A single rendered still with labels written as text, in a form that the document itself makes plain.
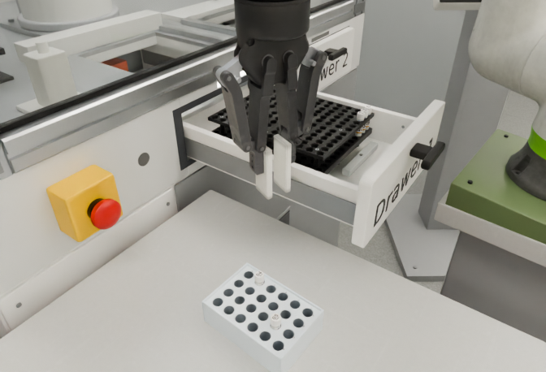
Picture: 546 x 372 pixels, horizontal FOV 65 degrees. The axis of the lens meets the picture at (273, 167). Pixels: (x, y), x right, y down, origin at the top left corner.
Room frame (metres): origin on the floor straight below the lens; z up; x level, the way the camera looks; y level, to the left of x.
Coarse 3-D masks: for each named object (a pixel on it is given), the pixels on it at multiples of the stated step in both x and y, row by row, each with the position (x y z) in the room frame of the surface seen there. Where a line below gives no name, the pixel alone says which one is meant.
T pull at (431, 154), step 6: (420, 144) 0.54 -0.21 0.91; (438, 144) 0.54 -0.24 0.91; (444, 144) 0.54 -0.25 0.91; (414, 150) 0.52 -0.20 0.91; (420, 150) 0.52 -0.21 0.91; (426, 150) 0.52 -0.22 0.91; (432, 150) 0.52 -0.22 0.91; (438, 150) 0.52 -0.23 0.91; (414, 156) 0.52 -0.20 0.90; (420, 156) 0.51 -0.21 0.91; (426, 156) 0.50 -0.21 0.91; (432, 156) 0.50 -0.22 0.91; (438, 156) 0.52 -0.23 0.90; (426, 162) 0.49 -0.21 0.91; (432, 162) 0.49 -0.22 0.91; (426, 168) 0.48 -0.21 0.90
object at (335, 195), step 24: (192, 120) 0.66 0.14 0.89; (384, 120) 0.68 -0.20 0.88; (408, 120) 0.65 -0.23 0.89; (192, 144) 0.61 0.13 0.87; (216, 144) 0.59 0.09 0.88; (360, 144) 0.67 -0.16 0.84; (384, 144) 0.67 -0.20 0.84; (216, 168) 0.59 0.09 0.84; (240, 168) 0.55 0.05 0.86; (336, 168) 0.59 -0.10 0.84; (360, 168) 0.59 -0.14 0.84; (288, 192) 0.50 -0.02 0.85; (312, 192) 0.48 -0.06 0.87; (336, 192) 0.46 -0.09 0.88; (336, 216) 0.46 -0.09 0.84
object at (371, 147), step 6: (372, 144) 0.65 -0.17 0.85; (366, 150) 0.62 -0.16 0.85; (372, 150) 0.63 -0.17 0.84; (360, 156) 0.61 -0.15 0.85; (366, 156) 0.61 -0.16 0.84; (354, 162) 0.59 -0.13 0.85; (360, 162) 0.59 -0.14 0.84; (348, 168) 0.57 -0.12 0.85; (354, 168) 0.57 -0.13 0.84; (342, 174) 0.57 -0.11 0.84; (348, 174) 0.56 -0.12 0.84
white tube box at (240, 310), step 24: (216, 288) 0.37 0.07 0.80; (240, 288) 0.37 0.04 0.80; (264, 288) 0.37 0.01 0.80; (288, 288) 0.37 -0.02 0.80; (216, 312) 0.33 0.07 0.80; (240, 312) 0.33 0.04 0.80; (264, 312) 0.34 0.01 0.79; (288, 312) 0.34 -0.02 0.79; (312, 312) 0.34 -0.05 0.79; (240, 336) 0.31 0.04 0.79; (264, 336) 0.31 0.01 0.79; (288, 336) 0.31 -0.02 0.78; (312, 336) 0.32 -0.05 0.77; (264, 360) 0.29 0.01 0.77; (288, 360) 0.28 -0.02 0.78
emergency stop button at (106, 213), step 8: (104, 200) 0.43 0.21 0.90; (112, 200) 0.43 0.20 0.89; (96, 208) 0.41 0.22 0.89; (104, 208) 0.41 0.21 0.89; (112, 208) 0.42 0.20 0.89; (120, 208) 0.43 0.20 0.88; (96, 216) 0.41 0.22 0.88; (104, 216) 0.41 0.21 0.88; (112, 216) 0.42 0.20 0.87; (96, 224) 0.40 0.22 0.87; (104, 224) 0.41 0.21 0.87; (112, 224) 0.42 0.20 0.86
